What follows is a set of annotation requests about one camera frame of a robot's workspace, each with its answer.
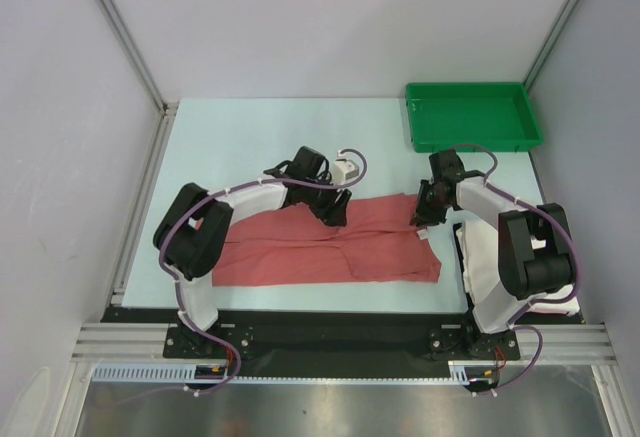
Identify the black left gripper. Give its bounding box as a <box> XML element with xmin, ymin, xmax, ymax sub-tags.
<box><xmin>302</xmin><ymin>173</ymin><xmax>351</xmax><ymax>228</ymax></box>

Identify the red t shirt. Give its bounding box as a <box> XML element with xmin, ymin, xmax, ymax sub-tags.
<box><xmin>211</xmin><ymin>193</ymin><xmax>442</xmax><ymax>287</ymax></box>

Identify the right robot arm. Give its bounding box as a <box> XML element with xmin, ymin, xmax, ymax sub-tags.
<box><xmin>411</xmin><ymin>148</ymin><xmax>582</xmax><ymax>358</ymax></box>

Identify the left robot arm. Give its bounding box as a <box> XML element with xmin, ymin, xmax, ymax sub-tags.
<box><xmin>153</xmin><ymin>146</ymin><xmax>368</xmax><ymax>357</ymax></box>

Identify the green plastic tray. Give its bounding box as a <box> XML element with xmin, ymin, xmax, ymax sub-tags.
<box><xmin>405</xmin><ymin>82</ymin><xmax>543</xmax><ymax>153</ymax></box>

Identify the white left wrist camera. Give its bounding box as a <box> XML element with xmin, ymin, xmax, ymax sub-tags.
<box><xmin>329</xmin><ymin>152</ymin><xmax>360</xmax><ymax>186</ymax></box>

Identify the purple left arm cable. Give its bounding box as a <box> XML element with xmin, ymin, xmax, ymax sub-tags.
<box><xmin>158</xmin><ymin>149</ymin><xmax>369</xmax><ymax>398</ymax></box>

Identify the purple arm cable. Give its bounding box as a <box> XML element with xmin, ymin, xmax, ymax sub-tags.
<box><xmin>158</xmin><ymin>149</ymin><xmax>369</xmax><ymax>398</ymax></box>
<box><xmin>449</xmin><ymin>143</ymin><xmax>584</xmax><ymax>398</ymax></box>

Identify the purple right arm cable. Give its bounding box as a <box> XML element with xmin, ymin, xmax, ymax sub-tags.
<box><xmin>449</xmin><ymin>143</ymin><xmax>584</xmax><ymax>398</ymax></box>

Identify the aluminium left corner post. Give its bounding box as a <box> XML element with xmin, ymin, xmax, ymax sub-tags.
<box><xmin>69</xmin><ymin>0</ymin><xmax>174</xmax><ymax>118</ymax></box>

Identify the aluminium corner post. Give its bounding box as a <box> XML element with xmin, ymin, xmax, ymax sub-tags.
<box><xmin>69</xmin><ymin>0</ymin><xmax>174</xmax><ymax>118</ymax></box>
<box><xmin>523</xmin><ymin>0</ymin><xmax>583</xmax><ymax>92</ymax></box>

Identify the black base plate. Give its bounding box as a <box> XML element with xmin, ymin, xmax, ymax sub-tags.
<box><xmin>102</xmin><ymin>306</ymin><xmax>583</xmax><ymax>379</ymax></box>

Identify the aluminium front rail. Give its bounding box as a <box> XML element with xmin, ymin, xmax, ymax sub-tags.
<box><xmin>72</xmin><ymin>323</ymin><xmax>616</xmax><ymax>365</ymax></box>

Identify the aluminium right corner post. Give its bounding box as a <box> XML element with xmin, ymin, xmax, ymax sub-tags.
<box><xmin>523</xmin><ymin>0</ymin><xmax>583</xmax><ymax>92</ymax></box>

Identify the light blue cable duct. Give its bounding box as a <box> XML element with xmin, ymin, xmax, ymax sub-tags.
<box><xmin>92</xmin><ymin>363</ymin><xmax>490</xmax><ymax>386</ymax></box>

